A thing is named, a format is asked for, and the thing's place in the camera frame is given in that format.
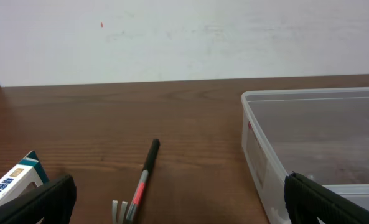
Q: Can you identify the clear plastic container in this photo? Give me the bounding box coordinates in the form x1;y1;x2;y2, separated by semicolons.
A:
241;87;369;223

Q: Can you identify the small black claw hammer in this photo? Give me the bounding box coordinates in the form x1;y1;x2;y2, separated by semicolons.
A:
112;139;161;224

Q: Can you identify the white and blue box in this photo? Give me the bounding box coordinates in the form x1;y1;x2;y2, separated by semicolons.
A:
0;151;49;206

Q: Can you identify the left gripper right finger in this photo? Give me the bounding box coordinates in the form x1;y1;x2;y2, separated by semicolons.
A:
284;172;369;224

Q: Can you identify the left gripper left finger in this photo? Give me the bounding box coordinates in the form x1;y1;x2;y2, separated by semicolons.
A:
0;175;77;224

